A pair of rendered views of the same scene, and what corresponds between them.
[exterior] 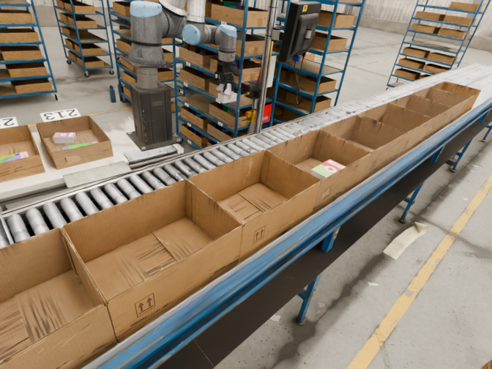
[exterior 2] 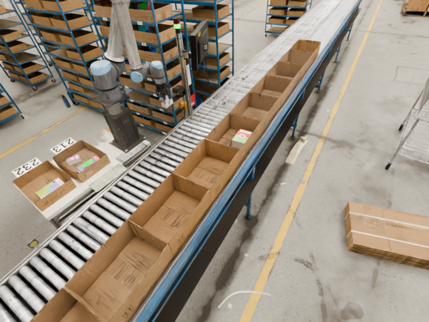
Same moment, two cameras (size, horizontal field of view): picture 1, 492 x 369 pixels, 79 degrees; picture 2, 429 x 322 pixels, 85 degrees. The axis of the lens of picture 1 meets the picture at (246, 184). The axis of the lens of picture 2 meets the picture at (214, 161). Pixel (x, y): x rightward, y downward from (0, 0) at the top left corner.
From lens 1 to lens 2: 0.58 m
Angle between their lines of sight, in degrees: 12
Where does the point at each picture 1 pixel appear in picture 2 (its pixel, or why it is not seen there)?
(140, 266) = (166, 223)
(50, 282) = (129, 244)
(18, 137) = (45, 169)
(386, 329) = (295, 206)
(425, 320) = (314, 193)
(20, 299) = (121, 256)
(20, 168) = (62, 190)
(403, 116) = (276, 81)
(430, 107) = (292, 67)
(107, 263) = (150, 227)
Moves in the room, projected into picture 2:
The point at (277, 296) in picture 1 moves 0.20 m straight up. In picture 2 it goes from (233, 212) to (233, 195)
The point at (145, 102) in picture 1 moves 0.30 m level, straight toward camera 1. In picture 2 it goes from (119, 123) to (130, 142)
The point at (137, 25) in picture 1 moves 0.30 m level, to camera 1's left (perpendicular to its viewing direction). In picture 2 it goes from (99, 80) to (58, 86)
